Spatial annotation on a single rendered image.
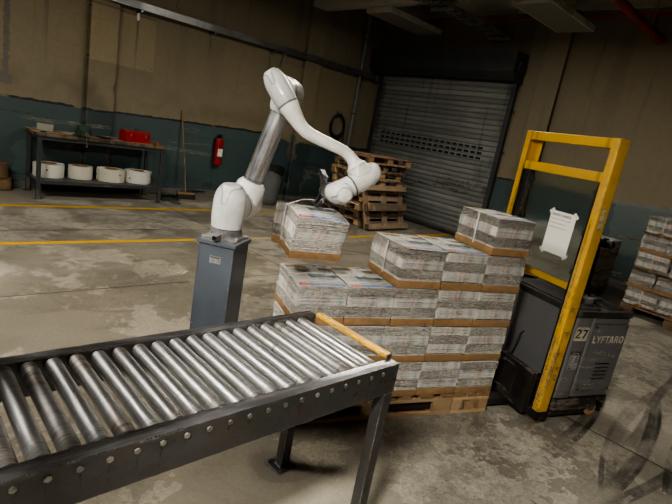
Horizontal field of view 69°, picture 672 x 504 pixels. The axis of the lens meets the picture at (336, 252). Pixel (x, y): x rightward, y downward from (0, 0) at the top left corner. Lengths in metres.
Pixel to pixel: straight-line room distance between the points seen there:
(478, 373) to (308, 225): 1.56
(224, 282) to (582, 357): 2.41
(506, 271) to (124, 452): 2.41
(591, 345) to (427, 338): 1.20
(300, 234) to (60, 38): 6.63
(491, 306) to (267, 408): 1.96
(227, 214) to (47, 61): 6.42
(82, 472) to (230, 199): 1.44
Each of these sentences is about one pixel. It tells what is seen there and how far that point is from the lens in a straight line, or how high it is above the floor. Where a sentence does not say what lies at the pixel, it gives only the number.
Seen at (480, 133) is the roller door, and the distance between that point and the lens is 10.12.
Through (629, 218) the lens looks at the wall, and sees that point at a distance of 8.99.
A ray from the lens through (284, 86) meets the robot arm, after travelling 2.39.
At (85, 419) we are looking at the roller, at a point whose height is 0.80.
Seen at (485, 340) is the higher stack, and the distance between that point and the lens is 3.29.
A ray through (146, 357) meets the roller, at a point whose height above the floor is 0.80.
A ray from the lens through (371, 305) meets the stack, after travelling 2.75.
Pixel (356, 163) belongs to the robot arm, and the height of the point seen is 1.48.
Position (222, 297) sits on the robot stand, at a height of 0.72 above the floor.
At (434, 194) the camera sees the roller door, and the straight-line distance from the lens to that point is 10.55.
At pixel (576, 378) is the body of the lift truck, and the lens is 3.79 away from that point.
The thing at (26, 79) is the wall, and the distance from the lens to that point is 8.53.
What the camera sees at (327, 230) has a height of 1.12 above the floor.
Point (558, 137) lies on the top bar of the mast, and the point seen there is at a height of 1.82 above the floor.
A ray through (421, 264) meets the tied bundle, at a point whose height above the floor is 0.98.
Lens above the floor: 1.61
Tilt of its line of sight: 14 degrees down
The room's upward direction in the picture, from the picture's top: 10 degrees clockwise
